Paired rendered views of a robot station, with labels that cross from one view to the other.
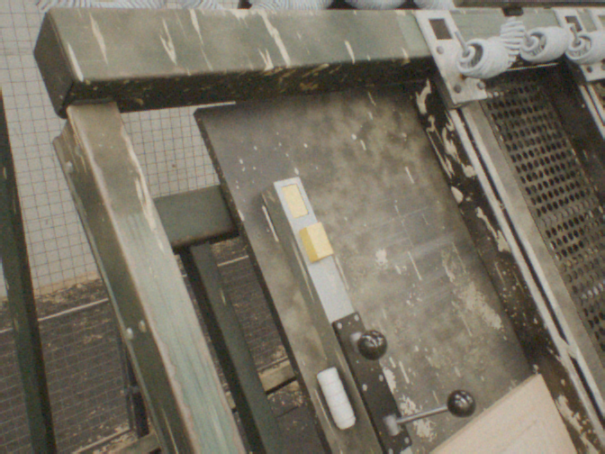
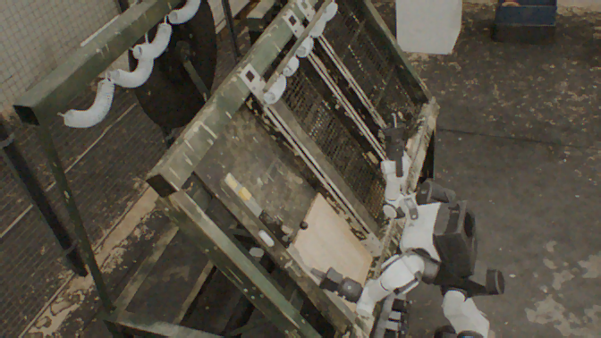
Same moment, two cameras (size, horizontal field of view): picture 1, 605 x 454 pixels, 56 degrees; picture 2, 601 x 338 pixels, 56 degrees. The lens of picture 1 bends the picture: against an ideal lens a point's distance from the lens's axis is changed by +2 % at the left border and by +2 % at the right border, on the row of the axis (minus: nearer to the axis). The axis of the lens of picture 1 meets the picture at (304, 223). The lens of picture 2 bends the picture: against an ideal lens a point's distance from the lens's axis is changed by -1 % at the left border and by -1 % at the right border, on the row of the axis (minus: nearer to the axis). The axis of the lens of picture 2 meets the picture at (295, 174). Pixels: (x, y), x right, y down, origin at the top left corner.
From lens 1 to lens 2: 1.65 m
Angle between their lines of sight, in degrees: 31
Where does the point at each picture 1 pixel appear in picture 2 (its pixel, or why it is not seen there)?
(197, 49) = (194, 155)
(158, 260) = (213, 228)
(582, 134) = (308, 70)
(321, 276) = (249, 204)
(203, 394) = (240, 257)
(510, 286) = (301, 166)
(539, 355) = (317, 186)
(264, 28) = (204, 129)
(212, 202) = (203, 193)
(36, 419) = (102, 289)
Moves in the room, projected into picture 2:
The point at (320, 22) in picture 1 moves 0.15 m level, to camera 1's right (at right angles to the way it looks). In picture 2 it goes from (215, 110) to (249, 96)
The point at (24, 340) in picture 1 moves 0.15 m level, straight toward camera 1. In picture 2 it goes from (91, 259) to (114, 270)
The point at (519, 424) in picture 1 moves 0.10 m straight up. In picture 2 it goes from (317, 215) to (314, 199)
